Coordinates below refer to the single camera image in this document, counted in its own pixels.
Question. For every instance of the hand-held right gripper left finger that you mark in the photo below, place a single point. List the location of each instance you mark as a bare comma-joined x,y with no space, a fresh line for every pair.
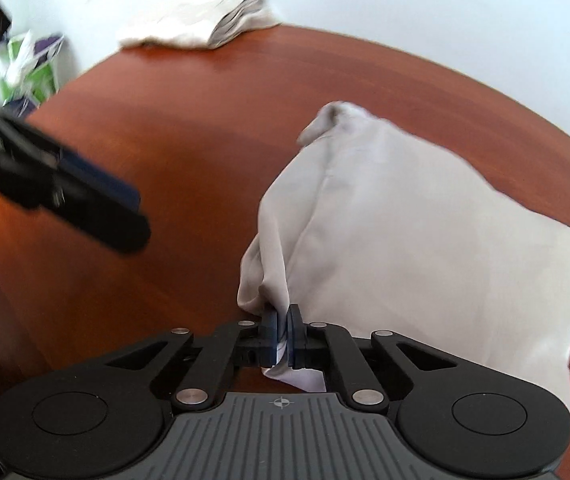
270,337

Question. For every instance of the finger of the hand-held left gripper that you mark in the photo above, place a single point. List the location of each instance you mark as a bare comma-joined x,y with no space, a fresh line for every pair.
110,227
100,180

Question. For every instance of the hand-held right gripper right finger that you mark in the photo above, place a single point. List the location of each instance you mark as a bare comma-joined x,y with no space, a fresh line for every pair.
295,337

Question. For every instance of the beige collared shirt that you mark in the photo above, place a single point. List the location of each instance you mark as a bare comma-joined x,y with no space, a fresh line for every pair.
390,235

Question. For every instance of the green white shopping bag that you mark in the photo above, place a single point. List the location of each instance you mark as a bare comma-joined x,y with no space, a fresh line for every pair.
25,70

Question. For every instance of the folded beige garment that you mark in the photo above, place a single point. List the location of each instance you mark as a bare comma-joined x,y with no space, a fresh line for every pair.
190,25

